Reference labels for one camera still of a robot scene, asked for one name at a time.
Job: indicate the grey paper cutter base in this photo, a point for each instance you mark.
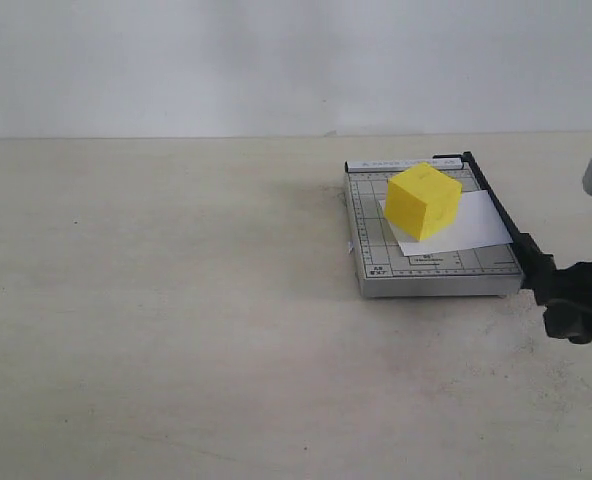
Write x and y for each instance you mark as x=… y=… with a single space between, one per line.
x=381 y=268

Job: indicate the yellow cube block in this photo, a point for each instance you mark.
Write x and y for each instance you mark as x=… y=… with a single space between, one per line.
x=422 y=201

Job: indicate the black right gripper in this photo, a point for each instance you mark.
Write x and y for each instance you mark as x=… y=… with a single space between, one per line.
x=568 y=310

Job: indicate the white paper sheet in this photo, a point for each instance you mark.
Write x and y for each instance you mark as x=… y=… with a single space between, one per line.
x=477 y=224

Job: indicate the black cutter blade lever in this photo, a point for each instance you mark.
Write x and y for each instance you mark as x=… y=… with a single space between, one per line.
x=537 y=267

